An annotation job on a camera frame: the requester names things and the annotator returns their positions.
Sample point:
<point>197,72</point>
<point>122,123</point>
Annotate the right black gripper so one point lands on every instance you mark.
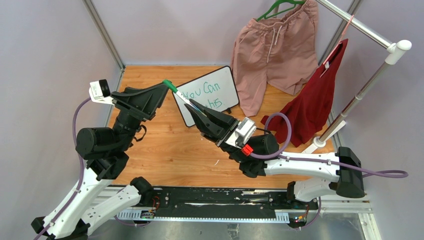
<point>232,122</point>

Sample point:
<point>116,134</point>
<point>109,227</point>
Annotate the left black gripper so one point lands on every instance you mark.
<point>148,100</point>

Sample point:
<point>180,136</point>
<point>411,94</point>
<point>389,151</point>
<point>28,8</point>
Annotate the green marker cap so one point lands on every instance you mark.
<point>170,85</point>

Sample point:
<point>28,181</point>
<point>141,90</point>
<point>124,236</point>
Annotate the green whiteboard marker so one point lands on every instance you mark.
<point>184,99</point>

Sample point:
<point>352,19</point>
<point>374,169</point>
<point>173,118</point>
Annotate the small black-framed whiteboard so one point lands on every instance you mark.
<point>215,90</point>

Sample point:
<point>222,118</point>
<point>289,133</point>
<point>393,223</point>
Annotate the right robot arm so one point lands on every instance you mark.
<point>334,173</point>

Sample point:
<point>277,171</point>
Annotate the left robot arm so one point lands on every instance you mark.
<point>102,153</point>

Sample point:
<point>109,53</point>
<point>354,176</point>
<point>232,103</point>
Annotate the dark red garment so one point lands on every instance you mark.
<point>309,111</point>

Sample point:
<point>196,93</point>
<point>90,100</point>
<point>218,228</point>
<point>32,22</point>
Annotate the pink shorts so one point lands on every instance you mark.
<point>280,52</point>

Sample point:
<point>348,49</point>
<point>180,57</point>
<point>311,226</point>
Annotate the pink clothes hanger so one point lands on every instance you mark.
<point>326,63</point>

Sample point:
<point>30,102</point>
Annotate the green clothes hanger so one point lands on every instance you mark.
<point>274,10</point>

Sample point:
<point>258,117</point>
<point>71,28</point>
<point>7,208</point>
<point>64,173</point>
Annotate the metal clothes rack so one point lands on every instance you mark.
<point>367,58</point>

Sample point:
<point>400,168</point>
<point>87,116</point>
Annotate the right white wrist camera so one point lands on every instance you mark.
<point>243,131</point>

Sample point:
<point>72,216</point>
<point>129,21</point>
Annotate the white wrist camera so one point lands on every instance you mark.
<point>99,92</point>
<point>243,131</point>

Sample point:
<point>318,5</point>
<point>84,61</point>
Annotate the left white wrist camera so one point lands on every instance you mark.
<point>99,92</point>

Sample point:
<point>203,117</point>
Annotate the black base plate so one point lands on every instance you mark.
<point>221,204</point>

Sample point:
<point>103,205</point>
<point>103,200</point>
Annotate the aluminium rail frame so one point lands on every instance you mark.
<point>130,216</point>

